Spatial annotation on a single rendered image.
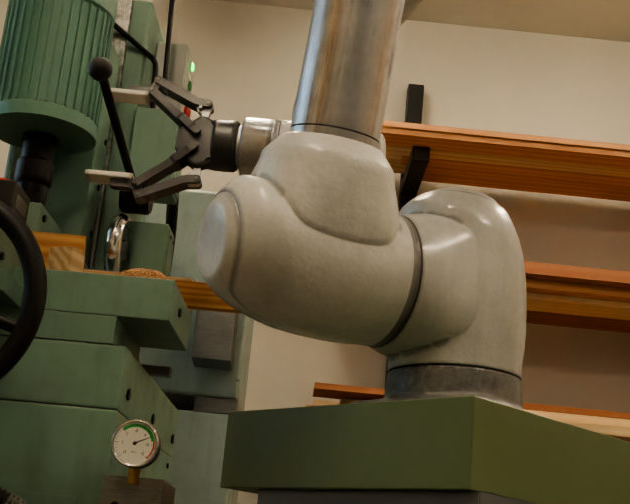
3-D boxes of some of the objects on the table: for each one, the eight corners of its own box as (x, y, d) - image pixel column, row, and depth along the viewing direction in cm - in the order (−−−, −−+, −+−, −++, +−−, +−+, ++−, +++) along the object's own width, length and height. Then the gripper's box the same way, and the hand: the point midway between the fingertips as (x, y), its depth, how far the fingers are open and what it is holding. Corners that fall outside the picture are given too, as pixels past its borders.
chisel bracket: (-12, 250, 177) (-3, 198, 179) (12, 275, 190) (20, 226, 193) (35, 255, 177) (44, 202, 179) (56, 279, 190) (64, 230, 193)
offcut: (59, 278, 169) (63, 253, 170) (82, 278, 168) (86, 253, 169) (45, 272, 166) (49, 246, 167) (68, 271, 165) (72, 245, 166)
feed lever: (126, 229, 205) (75, 87, 162) (131, 198, 207) (82, 50, 165) (153, 231, 205) (110, 90, 162) (159, 200, 207) (117, 53, 164)
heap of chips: (110, 276, 165) (112, 257, 166) (125, 298, 177) (127, 280, 178) (169, 281, 165) (171, 262, 166) (180, 303, 177) (182, 285, 178)
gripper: (230, 235, 168) (84, 221, 169) (251, 87, 178) (113, 75, 179) (226, 213, 161) (74, 199, 162) (249, 60, 171) (105, 48, 172)
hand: (102, 135), depth 170 cm, fingers open, 13 cm apart
